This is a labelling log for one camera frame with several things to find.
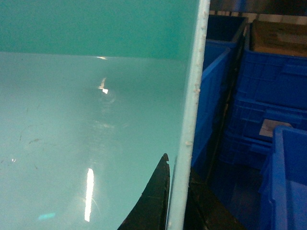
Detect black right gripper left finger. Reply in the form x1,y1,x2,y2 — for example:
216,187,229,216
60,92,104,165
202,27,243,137
118,153,170,230

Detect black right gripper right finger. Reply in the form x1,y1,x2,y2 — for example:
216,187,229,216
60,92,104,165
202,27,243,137
183,168,245,230

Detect light turquoise plastic bin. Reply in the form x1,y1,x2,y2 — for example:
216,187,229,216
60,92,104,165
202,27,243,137
0,0,210,230

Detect blue stacked crate lower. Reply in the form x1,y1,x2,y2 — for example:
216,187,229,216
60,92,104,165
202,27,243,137
219,96,307,169

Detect large blue plastic crate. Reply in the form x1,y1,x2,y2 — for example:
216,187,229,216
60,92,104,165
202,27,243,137
259,126,307,230

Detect tall blue crate left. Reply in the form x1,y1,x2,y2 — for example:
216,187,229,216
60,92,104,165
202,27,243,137
191,44,231,176

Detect blue crate with cardboard lid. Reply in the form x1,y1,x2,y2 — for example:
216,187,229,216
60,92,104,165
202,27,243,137
236,23,307,110

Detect far left blue crate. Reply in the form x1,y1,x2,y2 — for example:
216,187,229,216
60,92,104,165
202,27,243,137
206,15,248,48

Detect brown cardboard sheet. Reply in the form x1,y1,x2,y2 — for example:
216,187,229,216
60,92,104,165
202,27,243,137
251,21,307,58

